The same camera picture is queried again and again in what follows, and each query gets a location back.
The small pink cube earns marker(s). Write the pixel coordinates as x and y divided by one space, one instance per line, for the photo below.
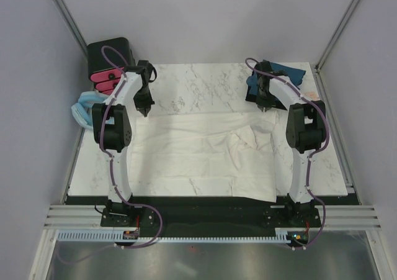
313 96

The white slotted cable duct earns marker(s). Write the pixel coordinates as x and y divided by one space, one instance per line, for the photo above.
125 236

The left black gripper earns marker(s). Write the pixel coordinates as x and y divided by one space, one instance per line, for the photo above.
144 107

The white t shirt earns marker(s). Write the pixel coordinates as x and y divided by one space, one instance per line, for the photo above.
218 154

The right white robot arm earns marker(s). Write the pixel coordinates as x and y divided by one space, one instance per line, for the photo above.
307 133

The black pink drawer box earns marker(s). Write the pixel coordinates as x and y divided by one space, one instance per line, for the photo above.
103 75

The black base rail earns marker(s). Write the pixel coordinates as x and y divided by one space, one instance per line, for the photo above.
216 216

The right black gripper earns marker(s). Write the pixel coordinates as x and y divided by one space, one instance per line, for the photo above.
262 103

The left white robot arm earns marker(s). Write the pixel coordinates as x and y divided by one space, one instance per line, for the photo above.
114 133

